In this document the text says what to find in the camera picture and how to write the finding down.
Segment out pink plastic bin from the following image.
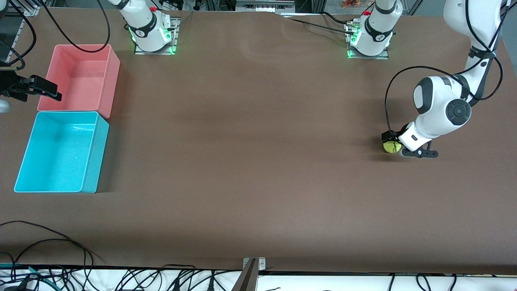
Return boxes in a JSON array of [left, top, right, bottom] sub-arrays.
[[37, 44, 121, 119]]

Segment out blue plastic bin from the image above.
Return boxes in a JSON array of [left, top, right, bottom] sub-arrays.
[[14, 111, 110, 194]]

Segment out aluminium frame profile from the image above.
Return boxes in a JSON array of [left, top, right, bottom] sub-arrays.
[[11, 3, 41, 49]]

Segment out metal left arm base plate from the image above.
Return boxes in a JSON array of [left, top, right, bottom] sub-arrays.
[[345, 22, 390, 61]]

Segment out black right arm cable loop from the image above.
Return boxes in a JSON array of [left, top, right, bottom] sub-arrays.
[[40, 0, 111, 53]]

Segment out long black table cable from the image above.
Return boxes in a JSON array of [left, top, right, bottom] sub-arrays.
[[0, 220, 90, 269]]

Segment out black base power cable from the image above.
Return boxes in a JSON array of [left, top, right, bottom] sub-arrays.
[[283, 16, 356, 35]]

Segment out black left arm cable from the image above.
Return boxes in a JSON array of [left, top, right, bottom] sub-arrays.
[[384, 0, 508, 140]]

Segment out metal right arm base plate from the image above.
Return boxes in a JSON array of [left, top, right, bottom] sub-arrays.
[[134, 17, 181, 56]]

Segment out arched black table cable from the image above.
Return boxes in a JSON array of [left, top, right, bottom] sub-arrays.
[[10, 239, 103, 264]]

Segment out teal cable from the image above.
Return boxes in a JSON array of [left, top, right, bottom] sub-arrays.
[[0, 263, 54, 286]]

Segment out aluminium frame crossbar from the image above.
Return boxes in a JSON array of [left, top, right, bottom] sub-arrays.
[[235, 0, 296, 13]]

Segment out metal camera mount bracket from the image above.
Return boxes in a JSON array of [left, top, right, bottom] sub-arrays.
[[242, 257, 267, 272]]

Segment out grey camera pole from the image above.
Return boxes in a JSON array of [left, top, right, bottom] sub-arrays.
[[231, 259, 259, 291]]

